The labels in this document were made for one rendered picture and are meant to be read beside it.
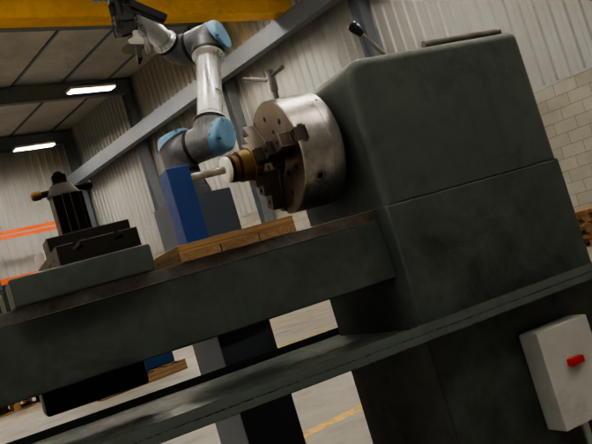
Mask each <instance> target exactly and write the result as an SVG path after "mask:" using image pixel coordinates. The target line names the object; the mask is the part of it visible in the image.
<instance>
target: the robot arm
mask: <svg viewBox="0 0 592 444"><path fill-rule="evenodd" d="M103 1H104V2H106V3H107V5H108V9H109V12H110V16H111V25H112V28H113V32H114V36H115V38H121V37H122V38H123V37H128V36H129V38H128V44H127V45H125V46H124V47H122V52H123V53H124V54H130V55H137V62H138V64H140V63H141V62H142V59H143V56H142V49H141V46H144V49H145V52H146V54H147V55H149V54H150V51H151V49H150V44H149V42H150V43H151V44H152V45H153V46H154V50H155V51H156V52H157V53H158V54H159V55H160V56H162V57H163V58H165V59H166V60H168V61H169V62H171V63H176V64H179V65H182V66H191V65H195V64H196V84H197V115H196V116H195V117H194V120H193V129H190V130H188V129H185V128H182V129H176V130H173V131H170V132H168V133H166V134H165V135H164V136H163V137H161V138H160V139H159V141H158V148H159V156H160V157H161V161H162V164H163V167H164V170H166V169H168V168H172V167H179V166H183V165H188V166H189V171H190V173H191V174H194V173H198V172H201V170H200V167H199V164H200V163H203V162H205V161H207V160H210V159H214V158H216V157H218V156H222V155H224V154H226V153H227V152H230V151H231V150H232V149H233V148H234V146H235V142H236V134H235V130H234V129H233V128H234V126H233V124H232V123H231V121H230V120H229V119H228V118H227V117H226V116H225V115H224V114H223V97H222V77H221V63H223V62H224V61H225V51H227V50H229V49H230V48H231V46H232V43H231V40H230V37H229V35H228V33H227V31H226V30H225V28H224V27H223V26H222V25H221V24H220V23H219V22H218V21H217V20H211V21H209V22H205V23H204V24H202V25H200V26H198V27H196V28H194V29H191V30H189V31H187V32H186V33H183V34H176V33H175V32H174V31H172V30H167V29H166V28H165V27H164V26H163V24H164V23H165V21H166V20H167V14H166V13H164V12H162V11H158V10H156V9H154V8H152V7H150V6H148V5H145V4H142V3H139V2H138V1H137V0H103ZM193 183H194V186H195V190H196V193H197V194H200V193H203V192H208V191H212V190H211V186H210V185H209V183H208V182H207V181H206V180H205V179H202V180H198V181H193Z"/></svg>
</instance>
